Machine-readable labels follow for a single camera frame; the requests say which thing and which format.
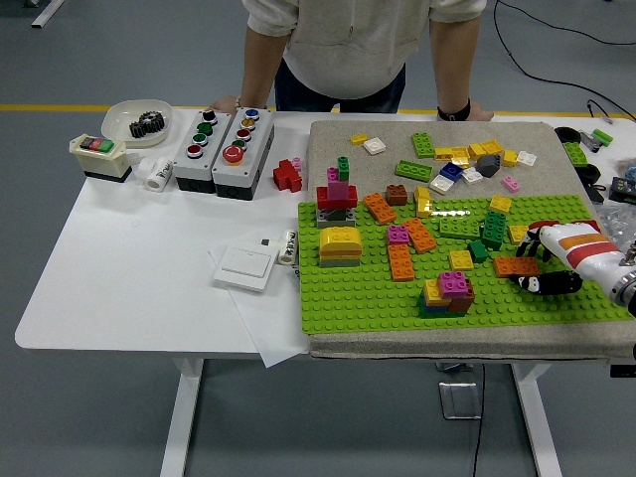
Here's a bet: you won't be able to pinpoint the red wide brick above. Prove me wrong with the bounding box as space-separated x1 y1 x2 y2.
316 184 359 211

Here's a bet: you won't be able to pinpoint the black electronic module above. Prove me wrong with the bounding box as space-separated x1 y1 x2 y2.
608 176 636 205

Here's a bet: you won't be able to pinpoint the metal floor socket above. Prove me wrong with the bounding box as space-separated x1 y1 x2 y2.
437 381 483 421

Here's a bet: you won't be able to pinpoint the green studded baseplate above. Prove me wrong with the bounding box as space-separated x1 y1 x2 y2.
296 194 636 335

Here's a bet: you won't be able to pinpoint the white bowl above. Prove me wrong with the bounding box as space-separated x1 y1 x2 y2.
100 98 174 149

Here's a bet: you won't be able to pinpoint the black wristwatch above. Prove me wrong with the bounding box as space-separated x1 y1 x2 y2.
436 97 472 123

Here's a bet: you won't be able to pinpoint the person's left hand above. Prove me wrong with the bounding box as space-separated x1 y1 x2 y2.
466 101 496 123

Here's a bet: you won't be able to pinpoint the white paper sheet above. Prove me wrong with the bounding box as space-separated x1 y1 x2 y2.
207 247 312 370

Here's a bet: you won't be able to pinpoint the red brick cluster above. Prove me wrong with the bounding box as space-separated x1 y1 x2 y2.
271 158 304 194

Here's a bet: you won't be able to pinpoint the dark green tall brick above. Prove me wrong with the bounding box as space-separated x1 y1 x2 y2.
480 209 508 251

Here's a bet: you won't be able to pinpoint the person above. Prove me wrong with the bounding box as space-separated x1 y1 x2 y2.
240 0 488 114

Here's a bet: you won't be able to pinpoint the light green long plate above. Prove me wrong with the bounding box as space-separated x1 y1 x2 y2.
396 159 433 181

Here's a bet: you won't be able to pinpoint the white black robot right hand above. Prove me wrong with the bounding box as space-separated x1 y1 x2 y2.
506 220 632 300

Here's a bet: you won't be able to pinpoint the orange grey layered bricks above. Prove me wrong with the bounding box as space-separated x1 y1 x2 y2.
318 247 363 269

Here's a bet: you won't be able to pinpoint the white labelled tube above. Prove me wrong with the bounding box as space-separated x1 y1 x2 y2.
276 229 299 267

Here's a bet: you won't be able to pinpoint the grey-brown mat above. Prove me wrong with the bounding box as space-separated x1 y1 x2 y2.
303 120 636 363

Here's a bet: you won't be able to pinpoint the grey emergency-stop control box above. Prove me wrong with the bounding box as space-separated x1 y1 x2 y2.
211 106 276 202

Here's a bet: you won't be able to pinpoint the light green long brick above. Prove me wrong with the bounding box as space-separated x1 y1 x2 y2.
437 217 483 239

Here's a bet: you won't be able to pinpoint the grey four-button control box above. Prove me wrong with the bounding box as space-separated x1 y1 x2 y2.
172 109 234 194

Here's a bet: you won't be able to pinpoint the white wall switch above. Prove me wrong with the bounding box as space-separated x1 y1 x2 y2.
213 245 280 294

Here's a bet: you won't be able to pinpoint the grey base brick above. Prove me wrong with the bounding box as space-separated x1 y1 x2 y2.
315 207 358 230

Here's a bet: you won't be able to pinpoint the beige red-green switch box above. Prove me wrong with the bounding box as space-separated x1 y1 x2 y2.
68 133 134 184

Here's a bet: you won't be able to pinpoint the orange long brick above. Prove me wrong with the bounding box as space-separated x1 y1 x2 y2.
493 255 541 278
386 242 416 283
401 217 438 254
361 193 398 226

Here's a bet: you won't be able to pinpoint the white table foot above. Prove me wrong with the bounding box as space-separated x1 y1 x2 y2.
30 0 66 29

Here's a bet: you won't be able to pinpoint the yellow rounded brick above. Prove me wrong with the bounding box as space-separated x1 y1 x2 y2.
318 226 364 252

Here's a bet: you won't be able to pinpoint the black floor cable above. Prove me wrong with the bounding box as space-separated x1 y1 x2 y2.
493 0 636 122

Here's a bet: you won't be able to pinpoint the yellow square brick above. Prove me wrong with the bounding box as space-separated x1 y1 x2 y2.
448 249 475 272

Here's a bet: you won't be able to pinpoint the clear bag of screws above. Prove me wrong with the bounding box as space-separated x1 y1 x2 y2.
595 203 636 249

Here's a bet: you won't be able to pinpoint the dark grey brick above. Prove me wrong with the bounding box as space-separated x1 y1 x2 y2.
476 154 503 178

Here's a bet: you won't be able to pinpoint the black hanging cable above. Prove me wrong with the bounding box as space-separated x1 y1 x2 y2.
469 365 487 477

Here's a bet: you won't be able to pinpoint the white table leg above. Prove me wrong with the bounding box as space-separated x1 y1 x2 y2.
159 358 206 477
511 365 565 477

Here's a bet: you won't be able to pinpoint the person's right hand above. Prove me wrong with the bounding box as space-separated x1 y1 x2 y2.
208 95 242 114

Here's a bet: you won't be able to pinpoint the white pipe fitting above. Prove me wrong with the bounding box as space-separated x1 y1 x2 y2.
137 157 175 192

